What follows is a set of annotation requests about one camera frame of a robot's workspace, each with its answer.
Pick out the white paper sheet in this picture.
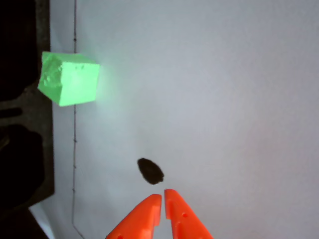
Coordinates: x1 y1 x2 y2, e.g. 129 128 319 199
28 0 319 239

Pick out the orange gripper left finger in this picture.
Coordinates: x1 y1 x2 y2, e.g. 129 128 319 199
105 194 162 239

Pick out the green foam block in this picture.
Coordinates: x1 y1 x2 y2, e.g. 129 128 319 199
37 51 101 108

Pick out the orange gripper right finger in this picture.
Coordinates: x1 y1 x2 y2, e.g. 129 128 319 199
164 189 214 239

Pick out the black dot mark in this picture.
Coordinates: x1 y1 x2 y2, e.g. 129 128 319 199
137 157 165 186

